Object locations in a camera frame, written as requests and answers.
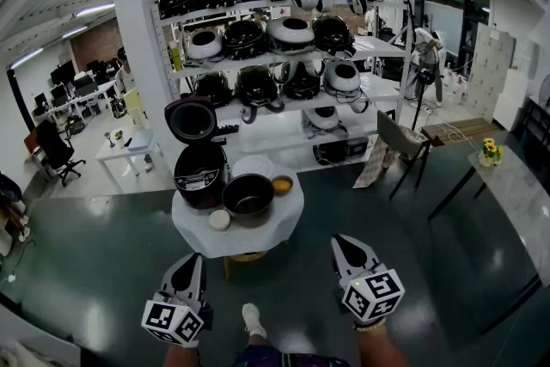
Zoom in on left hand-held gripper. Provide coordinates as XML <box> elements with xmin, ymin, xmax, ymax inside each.
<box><xmin>141</xmin><ymin>253</ymin><xmax>215</xmax><ymax>348</ymax></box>

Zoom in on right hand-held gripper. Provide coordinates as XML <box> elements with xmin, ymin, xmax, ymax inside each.
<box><xmin>330</xmin><ymin>234</ymin><xmax>406</xmax><ymax>320</ymax></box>

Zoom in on black pot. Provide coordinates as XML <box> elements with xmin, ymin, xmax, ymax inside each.
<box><xmin>222</xmin><ymin>174</ymin><xmax>276</xmax><ymax>228</ymax></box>

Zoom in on dark maroon rice cooker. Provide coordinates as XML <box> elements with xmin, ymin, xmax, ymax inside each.
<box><xmin>164</xmin><ymin>96</ymin><xmax>228</xmax><ymax>211</ymax></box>

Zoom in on white perforated steamer tray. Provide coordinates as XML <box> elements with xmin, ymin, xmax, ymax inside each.
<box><xmin>231</xmin><ymin>155</ymin><xmax>274</xmax><ymax>186</ymax></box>

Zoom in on person's right forearm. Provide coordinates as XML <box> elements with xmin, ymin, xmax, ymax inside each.
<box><xmin>354</xmin><ymin>318</ymin><xmax>414</xmax><ymax>367</ymax></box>

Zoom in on person's left forearm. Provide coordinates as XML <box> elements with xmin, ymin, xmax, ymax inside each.
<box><xmin>162</xmin><ymin>337</ymin><xmax>201</xmax><ymax>367</ymax></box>

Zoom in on small white round lid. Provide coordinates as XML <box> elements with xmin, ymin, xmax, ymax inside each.
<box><xmin>208</xmin><ymin>209</ymin><xmax>232</xmax><ymax>232</ymax></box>

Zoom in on person's white shoe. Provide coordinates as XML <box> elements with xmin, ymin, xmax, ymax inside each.
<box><xmin>241</xmin><ymin>303</ymin><xmax>268</xmax><ymax>339</ymax></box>

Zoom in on small white round table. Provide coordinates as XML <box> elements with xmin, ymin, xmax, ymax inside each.
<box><xmin>171</xmin><ymin>167</ymin><xmax>305</xmax><ymax>283</ymax></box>

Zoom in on person's leg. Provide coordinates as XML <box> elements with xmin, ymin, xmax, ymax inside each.
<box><xmin>247</xmin><ymin>333</ymin><xmax>270</xmax><ymax>353</ymax></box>

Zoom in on beige checked cloth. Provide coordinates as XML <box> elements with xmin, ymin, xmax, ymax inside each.
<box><xmin>352</xmin><ymin>137</ymin><xmax>400</xmax><ymax>190</ymax></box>

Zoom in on small brown bowl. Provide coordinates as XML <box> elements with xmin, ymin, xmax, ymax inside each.
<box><xmin>272</xmin><ymin>174</ymin><xmax>295</xmax><ymax>197</ymax></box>

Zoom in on black equipment case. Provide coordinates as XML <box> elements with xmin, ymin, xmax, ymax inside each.
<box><xmin>312</xmin><ymin>136</ymin><xmax>371</xmax><ymax>167</ymax></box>

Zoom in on purple green patterned clothing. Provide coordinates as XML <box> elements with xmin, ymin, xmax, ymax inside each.
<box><xmin>234</xmin><ymin>346</ymin><xmax>351</xmax><ymax>367</ymax></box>

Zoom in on grey shell chair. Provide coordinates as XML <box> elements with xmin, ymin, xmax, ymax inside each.
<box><xmin>376</xmin><ymin>109</ymin><xmax>431</xmax><ymax>201</ymax></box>

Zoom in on light blue box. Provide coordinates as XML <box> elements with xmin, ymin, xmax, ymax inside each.
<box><xmin>126</xmin><ymin>129</ymin><xmax>156</xmax><ymax>154</ymax></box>

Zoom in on white square side table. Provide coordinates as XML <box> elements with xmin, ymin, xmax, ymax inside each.
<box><xmin>94</xmin><ymin>128</ymin><xmax>162</xmax><ymax>190</ymax></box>

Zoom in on wooden slatted bench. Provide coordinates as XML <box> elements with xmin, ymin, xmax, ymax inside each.
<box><xmin>420</xmin><ymin>118</ymin><xmax>502</xmax><ymax>148</ymax></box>

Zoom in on yellow flower vase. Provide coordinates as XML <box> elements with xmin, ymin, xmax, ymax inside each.
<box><xmin>479</xmin><ymin>137</ymin><xmax>504</xmax><ymax>168</ymax></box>

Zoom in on marble top table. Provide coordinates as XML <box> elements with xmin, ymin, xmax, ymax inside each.
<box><xmin>427</xmin><ymin>144</ymin><xmax>550</xmax><ymax>336</ymax></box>

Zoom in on pale yellow box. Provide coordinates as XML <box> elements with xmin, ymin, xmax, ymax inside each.
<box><xmin>123</xmin><ymin>88</ymin><xmax>148</xmax><ymax>128</ymax></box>

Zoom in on black bag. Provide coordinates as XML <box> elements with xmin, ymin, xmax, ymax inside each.
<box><xmin>109</xmin><ymin>96</ymin><xmax>128</xmax><ymax>119</ymax></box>

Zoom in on black office chair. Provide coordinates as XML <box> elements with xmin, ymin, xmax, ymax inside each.
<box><xmin>34</xmin><ymin>119</ymin><xmax>87</xmax><ymax>187</ymax></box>

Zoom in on black tripod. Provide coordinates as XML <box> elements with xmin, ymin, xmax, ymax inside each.
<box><xmin>410</xmin><ymin>66</ymin><xmax>436</xmax><ymax>132</ymax></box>

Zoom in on long white office desk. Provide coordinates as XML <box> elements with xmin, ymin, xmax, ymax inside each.
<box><xmin>32</xmin><ymin>79</ymin><xmax>119</xmax><ymax>130</ymax></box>

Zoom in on white metal shelf rack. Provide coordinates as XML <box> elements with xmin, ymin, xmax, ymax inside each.
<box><xmin>152</xmin><ymin>0</ymin><xmax>409</xmax><ymax>174</ymax></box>

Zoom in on white cabinet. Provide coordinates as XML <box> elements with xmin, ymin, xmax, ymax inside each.
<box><xmin>492</xmin><ymin>68</ymin><xmax>535</xmax><ymax>132</ymax></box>

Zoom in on beige locker cabinet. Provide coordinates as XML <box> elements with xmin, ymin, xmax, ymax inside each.
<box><xmin>466</xmin><ymin>23</ymin><xmax>516</xmax><ymax>122</ymax></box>

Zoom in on row of black monitors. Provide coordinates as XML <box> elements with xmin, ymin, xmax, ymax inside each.
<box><xmin>33</xmin><ymin>58</ymin><xmax>121</xmax><ymax>108</ymax></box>

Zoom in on black standing fan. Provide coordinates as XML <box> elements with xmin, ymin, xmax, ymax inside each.
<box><xmin>536</xmin><ymin>75</ymin><xmax>550</xmax><ymax>109</ymax></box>

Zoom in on ceiling light tube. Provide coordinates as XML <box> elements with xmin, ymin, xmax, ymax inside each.
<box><xmin>61</xmin><ymin>25</ymin><xmax>90</xmax><ymax>40</ymax></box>
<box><xmin>73</xmin><ymin>2</ymin><xmax>117</xmax><ymax>19</ymax></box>

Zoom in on bead bracelet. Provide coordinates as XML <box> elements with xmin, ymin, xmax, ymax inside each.
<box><xmin>352</xmin><ymin>316</ymin><xmax>387</xmax><ymax>333</ymax></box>

